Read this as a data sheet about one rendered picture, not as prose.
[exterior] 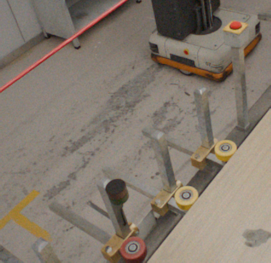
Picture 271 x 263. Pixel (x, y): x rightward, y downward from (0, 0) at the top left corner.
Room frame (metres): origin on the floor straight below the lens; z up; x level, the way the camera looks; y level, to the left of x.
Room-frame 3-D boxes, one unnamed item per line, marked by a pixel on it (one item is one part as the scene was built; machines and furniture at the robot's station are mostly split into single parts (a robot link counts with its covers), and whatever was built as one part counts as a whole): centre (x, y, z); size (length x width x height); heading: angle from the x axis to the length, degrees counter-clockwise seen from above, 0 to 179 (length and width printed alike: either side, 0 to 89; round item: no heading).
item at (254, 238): (0.80, -0.17, 0.91); 0.09 x 0.07 x 0.02; 80
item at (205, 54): (3.09, -0.36, 0.16); 0.67 x 0.64 x 0.25; 46
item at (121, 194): (0.90, 0.21, 1.13); 0.06 x 0.06 x 0.02
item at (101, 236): (0.99, 0.35, 0.84); 0.43 x 0.03 x 0.04; 46
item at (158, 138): (1.12, 0.07, 0.87); 0.04 x 0.04 x 0.48; 46
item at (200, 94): (1.29, -0.11, 0.88); 0.04 x 0.04 x 0.48; 46
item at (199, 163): (1.28, -0.09, 0.81); 0.14 x 0.06 x 0.05; 136
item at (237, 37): (1.48, -0.29, 1.18); 0.07 x 0.07 x 0.08; 46
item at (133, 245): (0.85, 0.21, 0.85); 0.08 x 0.08 x 0.11
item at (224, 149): (1.19, -0.16, 0.85); 0.08 x 0.08 x 0.11
